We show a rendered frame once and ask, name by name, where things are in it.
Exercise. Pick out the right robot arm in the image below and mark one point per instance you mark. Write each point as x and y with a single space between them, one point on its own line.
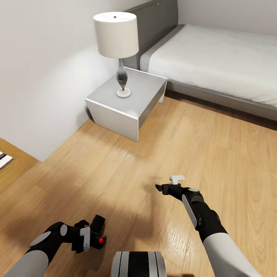
225 257

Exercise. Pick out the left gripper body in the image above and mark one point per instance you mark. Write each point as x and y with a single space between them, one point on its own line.
77 241

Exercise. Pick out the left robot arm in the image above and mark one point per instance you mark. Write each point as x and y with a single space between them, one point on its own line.
43 249

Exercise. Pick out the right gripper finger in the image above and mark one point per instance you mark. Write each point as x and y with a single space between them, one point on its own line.
159 187

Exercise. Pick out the digital camera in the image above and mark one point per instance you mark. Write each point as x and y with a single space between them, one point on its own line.
96 240

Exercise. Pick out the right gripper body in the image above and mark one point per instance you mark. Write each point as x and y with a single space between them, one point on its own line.
169 189

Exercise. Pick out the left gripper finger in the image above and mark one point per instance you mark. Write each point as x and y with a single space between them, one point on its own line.
79 250
86 223

